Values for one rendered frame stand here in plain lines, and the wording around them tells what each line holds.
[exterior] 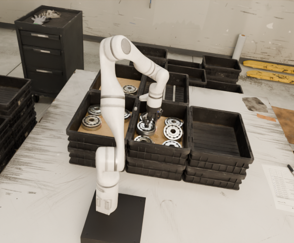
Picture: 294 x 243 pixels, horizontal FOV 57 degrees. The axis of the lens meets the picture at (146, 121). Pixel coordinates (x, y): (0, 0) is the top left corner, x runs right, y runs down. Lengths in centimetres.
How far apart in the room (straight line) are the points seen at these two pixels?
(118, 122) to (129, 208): 43
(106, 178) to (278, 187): 96
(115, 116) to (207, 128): 77
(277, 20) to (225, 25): 77
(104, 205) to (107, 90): 47
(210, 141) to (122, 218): 65
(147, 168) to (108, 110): 50
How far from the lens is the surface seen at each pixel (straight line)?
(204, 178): 143
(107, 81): 103
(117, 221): 122
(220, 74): 308
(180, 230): 130
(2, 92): 256
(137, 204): 127
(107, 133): 148
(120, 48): 103
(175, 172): 141
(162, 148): 129
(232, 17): 466
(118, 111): 100
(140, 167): 141
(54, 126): 175
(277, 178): 171
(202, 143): 152
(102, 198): 116
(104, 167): 101
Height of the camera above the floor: 177
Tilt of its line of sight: 37 degrees down
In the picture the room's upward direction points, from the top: 8 degrees clockwise
